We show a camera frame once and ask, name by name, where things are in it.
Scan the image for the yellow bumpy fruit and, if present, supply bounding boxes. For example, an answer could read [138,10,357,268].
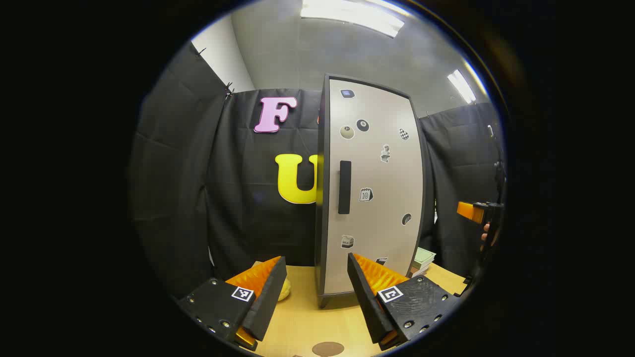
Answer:
[248,261,292,301]

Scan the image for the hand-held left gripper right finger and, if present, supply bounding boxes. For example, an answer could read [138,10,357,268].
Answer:
[347,252,459,352]

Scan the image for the black backdrop cloth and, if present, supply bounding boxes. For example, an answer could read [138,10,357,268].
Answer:
[130,42,505,298]

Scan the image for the ceiling light panel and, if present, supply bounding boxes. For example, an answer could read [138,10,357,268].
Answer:
[446,69,477,105]
[300,0,405,38]

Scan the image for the black cabinet door handle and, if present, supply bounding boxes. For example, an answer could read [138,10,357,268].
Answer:
[338,160,352,215]

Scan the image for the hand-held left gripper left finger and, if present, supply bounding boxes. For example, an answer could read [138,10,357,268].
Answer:
[177,255,288,353]

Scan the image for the round brown coaster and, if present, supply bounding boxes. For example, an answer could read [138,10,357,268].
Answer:
[312,342,345,357]

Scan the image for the green paperback book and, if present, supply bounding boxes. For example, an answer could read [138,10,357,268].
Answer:
[413,247,437,269]

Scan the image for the dark grey cabinet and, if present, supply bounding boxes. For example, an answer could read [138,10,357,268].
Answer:
[315,73,426,309]

